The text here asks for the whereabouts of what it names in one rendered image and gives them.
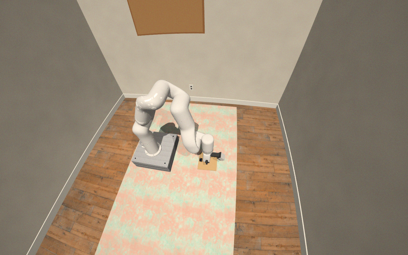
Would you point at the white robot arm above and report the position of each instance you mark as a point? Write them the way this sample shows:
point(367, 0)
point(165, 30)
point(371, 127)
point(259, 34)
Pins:
point(154, 100)

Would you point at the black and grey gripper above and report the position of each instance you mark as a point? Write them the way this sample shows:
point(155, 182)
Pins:
point(206, 158)

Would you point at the tan flat mat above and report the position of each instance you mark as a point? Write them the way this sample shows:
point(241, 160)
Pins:
point(210, 166)

